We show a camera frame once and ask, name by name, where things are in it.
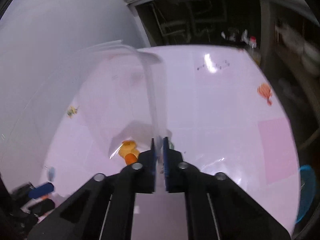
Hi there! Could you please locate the clear plastic container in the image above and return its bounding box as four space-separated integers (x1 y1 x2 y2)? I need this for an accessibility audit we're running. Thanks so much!
72 39 168 193

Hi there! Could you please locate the cooking oil bottle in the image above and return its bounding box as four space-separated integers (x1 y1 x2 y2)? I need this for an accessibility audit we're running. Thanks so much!
246 36 261 65

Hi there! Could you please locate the blue plastic waste basket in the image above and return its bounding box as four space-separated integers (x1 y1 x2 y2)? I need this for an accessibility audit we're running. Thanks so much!
296 165 317 224

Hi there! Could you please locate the pink balloon tablecloth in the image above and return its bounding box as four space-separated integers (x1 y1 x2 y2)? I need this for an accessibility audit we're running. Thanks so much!
43 46 300 232

